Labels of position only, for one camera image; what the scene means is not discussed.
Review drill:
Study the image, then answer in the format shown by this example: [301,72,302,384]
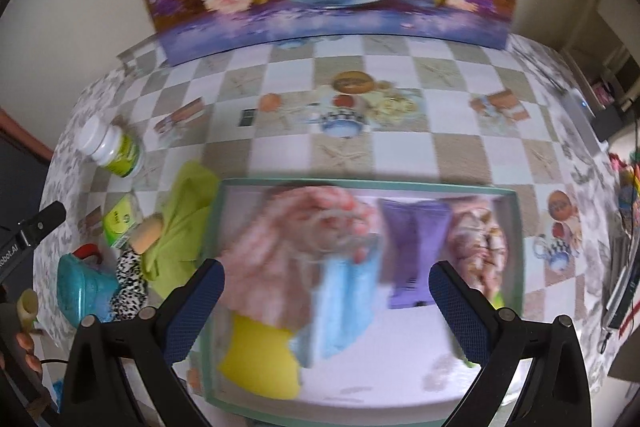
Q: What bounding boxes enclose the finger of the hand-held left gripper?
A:
[17,201,67,248]

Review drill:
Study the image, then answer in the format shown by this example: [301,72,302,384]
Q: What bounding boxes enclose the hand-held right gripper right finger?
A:
[429,260,586,427]

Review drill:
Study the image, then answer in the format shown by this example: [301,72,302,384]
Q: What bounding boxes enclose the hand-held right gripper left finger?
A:
[64,258,226,427]

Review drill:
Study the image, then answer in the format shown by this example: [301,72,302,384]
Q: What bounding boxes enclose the leopard print scrunchie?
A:
[107,247,151,323]

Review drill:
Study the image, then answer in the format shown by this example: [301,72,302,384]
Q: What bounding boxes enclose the pink white patterned cloth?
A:
[447,196,508,298]

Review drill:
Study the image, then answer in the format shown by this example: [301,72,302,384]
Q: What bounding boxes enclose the green tissue pack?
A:
[101,194,143,250]

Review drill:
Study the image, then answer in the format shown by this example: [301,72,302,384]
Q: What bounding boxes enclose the yellow sponge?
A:
[218,312,303,400]

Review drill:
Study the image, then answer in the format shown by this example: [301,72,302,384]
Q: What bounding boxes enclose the purple wipes packet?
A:
[377,199,453,310]

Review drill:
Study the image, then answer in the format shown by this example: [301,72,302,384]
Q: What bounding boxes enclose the white tray green rim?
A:
[197,178,526,427]

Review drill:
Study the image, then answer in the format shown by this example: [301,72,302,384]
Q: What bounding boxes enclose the pink fluffy cloth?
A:
[220,186,386,325]

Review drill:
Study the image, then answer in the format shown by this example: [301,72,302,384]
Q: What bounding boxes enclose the beige makeup puff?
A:
[129,213,166,254]

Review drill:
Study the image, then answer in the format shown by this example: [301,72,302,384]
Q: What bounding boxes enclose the yellow-green rubber glove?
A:
[140,161,222,303]

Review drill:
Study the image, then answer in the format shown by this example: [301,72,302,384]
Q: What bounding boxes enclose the light blue cloth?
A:
[290,254,381,368]

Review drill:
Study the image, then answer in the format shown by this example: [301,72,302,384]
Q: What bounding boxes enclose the person's left hand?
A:
[0,331,45,375]

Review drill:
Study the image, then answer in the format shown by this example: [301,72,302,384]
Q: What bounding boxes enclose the dark cabinet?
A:
[0,107,56,218]

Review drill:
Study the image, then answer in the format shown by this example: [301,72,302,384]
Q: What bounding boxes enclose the teal plastic container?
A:
[56,253,123,328]

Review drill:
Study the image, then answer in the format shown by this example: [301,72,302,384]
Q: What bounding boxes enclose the white pill bottle green label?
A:
[75,114,146,178]

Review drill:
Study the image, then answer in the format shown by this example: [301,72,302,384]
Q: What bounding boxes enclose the checkered printed tablecloth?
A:
[40,32,621,427]

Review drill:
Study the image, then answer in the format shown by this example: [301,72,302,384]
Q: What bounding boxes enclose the grey floral tablecloth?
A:
[37,34,623,395]

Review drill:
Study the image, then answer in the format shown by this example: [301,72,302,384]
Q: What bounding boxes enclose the white electronic box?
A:
[562,88,598,135]

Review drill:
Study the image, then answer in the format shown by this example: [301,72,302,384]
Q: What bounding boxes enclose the small black box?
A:
[592,107,626,142]

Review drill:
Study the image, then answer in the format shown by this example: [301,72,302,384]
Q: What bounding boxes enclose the white shelf unit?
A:
[570,0,640,108]

